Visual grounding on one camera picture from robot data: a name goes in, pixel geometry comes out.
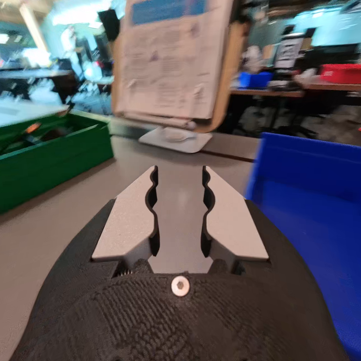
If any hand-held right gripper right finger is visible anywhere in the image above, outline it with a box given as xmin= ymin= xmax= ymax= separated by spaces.
xmin=201 ymin=165 xmax=269 ymax=268

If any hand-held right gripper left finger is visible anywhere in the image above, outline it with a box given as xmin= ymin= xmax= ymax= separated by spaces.
xmin=91 ymin=165 xmax=161 ymax=265

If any blue plastic bin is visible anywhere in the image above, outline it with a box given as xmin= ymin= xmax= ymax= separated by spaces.
xmin=244 ymin=132 xmax=361 ymax=361

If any green plastic bin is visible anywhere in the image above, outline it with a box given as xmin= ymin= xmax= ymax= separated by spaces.
xmin=0 ymin=110 xmax=115 ymax=214

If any white stand base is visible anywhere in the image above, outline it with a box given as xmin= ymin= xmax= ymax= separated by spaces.
xmin=138 ymin=126 xmax=213 ymax=154

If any small blue bin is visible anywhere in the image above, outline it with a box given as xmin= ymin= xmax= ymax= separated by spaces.
xmin=239 ymin=71 xmax=273 ymax=89

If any tan board with instruction sheets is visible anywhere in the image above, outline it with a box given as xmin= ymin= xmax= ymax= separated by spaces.
xmin=111 ymin=0 xmax=250 ymax=133

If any black and white tag board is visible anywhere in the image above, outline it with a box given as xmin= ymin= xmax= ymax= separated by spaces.
xmin=275 ymin=37 xmax=303 ymax=68

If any red plastic bin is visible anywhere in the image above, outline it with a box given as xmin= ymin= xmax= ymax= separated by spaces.
xmin=320 ymin=63 xmax=361 ymax=84

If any black panel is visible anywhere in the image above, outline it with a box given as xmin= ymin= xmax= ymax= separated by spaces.
xmin=98 ymin=10 xmax=120 ymax=41

